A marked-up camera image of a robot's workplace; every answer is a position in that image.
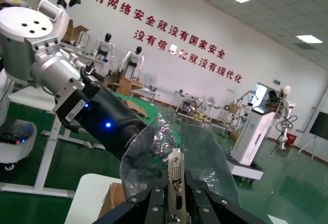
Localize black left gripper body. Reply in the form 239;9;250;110
81;83;149;161

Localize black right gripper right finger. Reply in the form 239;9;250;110
184;170;272;224

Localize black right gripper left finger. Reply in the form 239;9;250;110
97;187;169;224

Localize graphics card with silver bracket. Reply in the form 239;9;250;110
165;148;190;224

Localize translucent antistatic bag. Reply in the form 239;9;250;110
119;113;242;209

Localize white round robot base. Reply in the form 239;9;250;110
0;118;38;171

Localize open brown cardboard box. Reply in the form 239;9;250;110
98;182;127;219

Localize open cardboard box stack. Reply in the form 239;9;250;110
61;20;90;49

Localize small red box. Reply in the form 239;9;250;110
285;133;298;146

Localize flattened cardboard sheet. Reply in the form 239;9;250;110
122;99;151;119

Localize pile of cardboard boxes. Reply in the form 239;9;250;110
104;76;144;97

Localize white work table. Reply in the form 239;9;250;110
129;87;165;105

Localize white humanoid robot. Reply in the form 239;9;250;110
119;46;147;81
92;32;116;80

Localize metal shelf tables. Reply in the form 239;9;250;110
173;90;215;125

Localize white kiosk machine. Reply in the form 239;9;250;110
230;82;278;184

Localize white tripod stand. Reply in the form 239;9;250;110
298;135;322;160

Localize black monitor screen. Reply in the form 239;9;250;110
309;111;328;141

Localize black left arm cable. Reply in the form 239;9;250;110
79;64;103;86

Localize white pedestal fan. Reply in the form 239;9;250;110
143;73;157;91

